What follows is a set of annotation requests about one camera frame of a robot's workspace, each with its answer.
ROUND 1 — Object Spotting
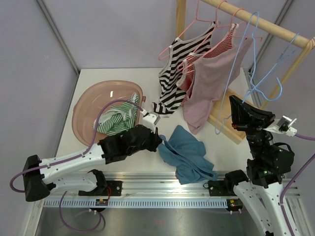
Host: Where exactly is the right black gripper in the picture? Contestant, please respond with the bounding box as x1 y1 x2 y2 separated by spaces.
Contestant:
230 94 275 160

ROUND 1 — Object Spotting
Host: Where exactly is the blue hanger of teal top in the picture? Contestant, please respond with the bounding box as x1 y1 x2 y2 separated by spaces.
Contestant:
215 11 284 135

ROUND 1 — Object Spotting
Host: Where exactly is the green striped tank top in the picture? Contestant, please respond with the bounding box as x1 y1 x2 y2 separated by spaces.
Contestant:
97 102 138 135

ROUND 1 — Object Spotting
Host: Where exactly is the teal tank top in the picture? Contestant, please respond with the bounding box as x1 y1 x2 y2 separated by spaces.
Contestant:
158 125 218 185

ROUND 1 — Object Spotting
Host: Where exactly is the blue hanger of green top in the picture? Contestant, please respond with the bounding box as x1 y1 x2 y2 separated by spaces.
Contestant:
246 33 300 101

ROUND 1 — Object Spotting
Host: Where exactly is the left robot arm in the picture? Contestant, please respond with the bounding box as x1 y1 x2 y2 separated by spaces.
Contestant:
22 125 162 202

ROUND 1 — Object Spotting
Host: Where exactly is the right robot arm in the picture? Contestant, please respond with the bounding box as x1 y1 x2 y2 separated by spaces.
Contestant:
223 95 300 236

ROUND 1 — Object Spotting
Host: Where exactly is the mauve tank top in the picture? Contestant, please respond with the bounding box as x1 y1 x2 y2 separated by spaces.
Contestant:
183 38 253 134

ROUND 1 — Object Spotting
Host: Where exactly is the black white striped tank top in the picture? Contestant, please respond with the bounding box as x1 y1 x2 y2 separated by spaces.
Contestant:
152 22 215 118

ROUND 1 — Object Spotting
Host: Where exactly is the pink hanger of mauve top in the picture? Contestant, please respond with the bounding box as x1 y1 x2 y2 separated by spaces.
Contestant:
182 7 263 74

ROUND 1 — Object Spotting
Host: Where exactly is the red striped tank top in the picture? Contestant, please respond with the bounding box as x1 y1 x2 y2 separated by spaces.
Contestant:
176 24 241 110

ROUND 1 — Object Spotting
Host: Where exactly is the pink hanger of red top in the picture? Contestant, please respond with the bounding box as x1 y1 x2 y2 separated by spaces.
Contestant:
177 0 232 74

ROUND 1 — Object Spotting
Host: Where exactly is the pink hanger of black top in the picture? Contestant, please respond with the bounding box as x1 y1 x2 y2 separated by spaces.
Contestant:
158 0 217 61

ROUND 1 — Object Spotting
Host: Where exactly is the wooden clothes rack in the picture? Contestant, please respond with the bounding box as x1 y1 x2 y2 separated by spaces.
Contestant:
176 0 315 146

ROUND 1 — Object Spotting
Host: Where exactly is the pink plastic basin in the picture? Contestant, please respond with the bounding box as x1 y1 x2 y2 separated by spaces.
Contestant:
72 80 146 146

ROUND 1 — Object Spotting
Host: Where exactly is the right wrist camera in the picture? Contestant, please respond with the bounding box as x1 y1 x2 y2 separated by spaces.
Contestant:
263 112 298 137

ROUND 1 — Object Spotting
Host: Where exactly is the aluminium rail frame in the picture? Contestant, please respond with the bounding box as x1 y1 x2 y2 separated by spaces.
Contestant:
33 137 301 197

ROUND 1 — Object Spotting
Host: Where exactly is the white slotted cable duct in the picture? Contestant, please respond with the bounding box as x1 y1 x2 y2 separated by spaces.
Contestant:
44 198 227 208

